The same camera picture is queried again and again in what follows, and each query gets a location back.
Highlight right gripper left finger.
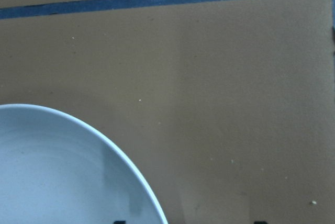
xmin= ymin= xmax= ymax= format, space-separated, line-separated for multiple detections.
xmin=113 ymin=220 xmax=126 ymax=224

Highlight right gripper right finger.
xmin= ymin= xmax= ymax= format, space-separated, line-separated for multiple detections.
xmin=253 ymin=220 xmax=267 ymax=224

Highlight blue plate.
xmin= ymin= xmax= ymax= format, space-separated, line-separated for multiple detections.
xmin=1 ymin=104 xmax=167 ymax=223

